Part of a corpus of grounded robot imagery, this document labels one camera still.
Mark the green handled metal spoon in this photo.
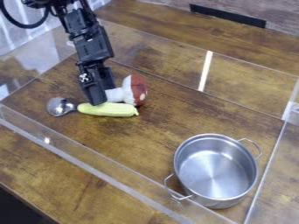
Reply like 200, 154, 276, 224
47, 97, 139, 117

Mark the clear acrylic enclosure wall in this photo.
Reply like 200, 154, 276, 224
0, 0, 299, 224

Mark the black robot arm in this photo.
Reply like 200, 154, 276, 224
23, 0, 116, 105

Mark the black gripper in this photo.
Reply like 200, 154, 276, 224
63, 9, 116, 105

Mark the stainless steel pot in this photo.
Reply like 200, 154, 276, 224
163, 133, 263, 209

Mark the toy mushroom red cap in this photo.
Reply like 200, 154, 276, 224
104, 73, 150, 108

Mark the black cable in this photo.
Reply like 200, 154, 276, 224
0, 0, 54, 30

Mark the black bar on table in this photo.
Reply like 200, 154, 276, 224
190, 3, 267, 28

